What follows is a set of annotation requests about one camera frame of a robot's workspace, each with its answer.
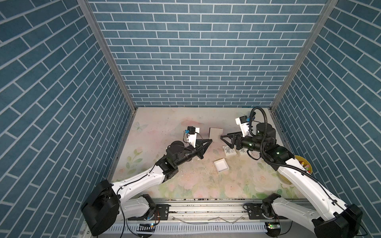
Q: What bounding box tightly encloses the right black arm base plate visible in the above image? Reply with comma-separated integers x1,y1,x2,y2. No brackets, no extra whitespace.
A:
243,203,287,220

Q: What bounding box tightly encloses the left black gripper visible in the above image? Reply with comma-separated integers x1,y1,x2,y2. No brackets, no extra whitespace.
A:
173,139,211,168

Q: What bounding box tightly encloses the yellow pen cup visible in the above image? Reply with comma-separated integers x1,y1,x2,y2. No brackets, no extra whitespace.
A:
277,155,313,185

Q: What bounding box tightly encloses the aluminium front rail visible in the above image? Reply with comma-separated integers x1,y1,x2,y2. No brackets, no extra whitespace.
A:
103,200,314,236

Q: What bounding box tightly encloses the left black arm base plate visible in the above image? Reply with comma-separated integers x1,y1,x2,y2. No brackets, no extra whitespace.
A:
128,204,170,221

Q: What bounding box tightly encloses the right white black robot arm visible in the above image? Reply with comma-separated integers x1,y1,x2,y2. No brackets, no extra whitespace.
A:
220,123,363,238

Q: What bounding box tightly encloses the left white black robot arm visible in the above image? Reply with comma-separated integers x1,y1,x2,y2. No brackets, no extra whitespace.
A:
80,139,212,236

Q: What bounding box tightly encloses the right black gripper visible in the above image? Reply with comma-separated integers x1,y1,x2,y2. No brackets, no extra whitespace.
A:
221,132,265,154

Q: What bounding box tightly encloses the white bow box lid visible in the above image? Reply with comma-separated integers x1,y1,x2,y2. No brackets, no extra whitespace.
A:
237,148,247,156

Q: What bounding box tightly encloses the white bow gift box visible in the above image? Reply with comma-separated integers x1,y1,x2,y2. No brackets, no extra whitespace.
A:
222,145,237,157

